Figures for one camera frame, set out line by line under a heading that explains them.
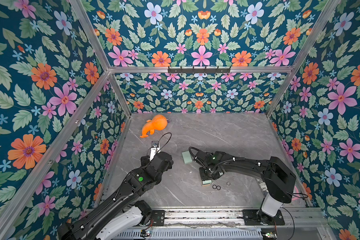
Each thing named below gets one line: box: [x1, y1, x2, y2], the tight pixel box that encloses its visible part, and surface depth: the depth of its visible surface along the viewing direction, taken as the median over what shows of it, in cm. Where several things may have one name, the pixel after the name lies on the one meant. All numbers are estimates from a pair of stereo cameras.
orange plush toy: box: [139, 114, 168, 139], surface depth 107 cm
